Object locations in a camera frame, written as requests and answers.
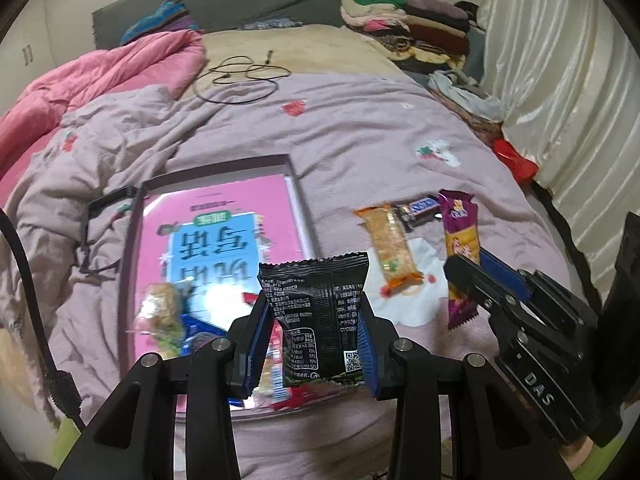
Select purple snack bar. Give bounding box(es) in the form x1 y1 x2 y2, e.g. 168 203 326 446
437 189 482 331

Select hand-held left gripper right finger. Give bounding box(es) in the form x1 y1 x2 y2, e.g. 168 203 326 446
357 292 576 480

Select brown chocolate bar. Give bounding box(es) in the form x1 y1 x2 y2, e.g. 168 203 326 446
391 195 442 233

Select black glasses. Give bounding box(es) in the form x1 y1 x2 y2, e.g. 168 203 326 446
79 185 138 273

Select blue cookie packet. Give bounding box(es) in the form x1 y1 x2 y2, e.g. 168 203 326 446
180 312 231 356

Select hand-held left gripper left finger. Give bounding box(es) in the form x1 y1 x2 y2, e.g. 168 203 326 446
52 290 273 480

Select pink quilt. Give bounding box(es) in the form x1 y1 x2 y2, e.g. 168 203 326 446
0 30 208 176

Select blue knit cloth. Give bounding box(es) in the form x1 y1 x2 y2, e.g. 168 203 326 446
120 2 198 46

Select orange cracker packet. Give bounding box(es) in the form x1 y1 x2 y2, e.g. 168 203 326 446
354 202 423 297

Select dark floral pillow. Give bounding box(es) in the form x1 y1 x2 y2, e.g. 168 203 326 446
235 16 306 31

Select pile of folded clothes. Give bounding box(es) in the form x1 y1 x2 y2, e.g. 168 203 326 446
340 0 483 73

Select grey box with pink print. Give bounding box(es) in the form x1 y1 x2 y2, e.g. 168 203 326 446
121 154 401 413

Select red snack packet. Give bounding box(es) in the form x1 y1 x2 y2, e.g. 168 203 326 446
270 385 346 411

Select lilac blanket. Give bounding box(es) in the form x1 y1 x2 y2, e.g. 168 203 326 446
0 72 581 480

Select cream curtain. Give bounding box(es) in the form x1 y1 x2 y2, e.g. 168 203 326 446
480 0 640 261

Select clear packet with beige snack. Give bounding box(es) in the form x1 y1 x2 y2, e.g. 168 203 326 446
127 282 186 356

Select red bag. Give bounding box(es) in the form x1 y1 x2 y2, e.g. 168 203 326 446
492 139 540 185

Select green cloth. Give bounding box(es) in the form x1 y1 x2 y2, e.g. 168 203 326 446
52 412 88 466

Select beige blanket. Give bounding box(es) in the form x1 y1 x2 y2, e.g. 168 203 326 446
192 24 416 86

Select white wardrobe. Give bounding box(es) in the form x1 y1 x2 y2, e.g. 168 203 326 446
0 0 96 111

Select white napkin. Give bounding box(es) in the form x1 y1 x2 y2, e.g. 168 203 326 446
380 237 481 326

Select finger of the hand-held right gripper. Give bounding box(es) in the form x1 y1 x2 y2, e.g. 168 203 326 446
480 248 598 356
444 256 526 356

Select thin black cable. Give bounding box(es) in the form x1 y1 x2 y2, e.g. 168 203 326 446
192 49 291 106

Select black snack packet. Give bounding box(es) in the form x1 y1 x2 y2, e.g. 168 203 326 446
256 251 371 388

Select thick black gripper cable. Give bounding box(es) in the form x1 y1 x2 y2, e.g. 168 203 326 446
0 210 86 431

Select white crumpled cloth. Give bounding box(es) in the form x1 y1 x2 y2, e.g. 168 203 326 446
427 69 506 121

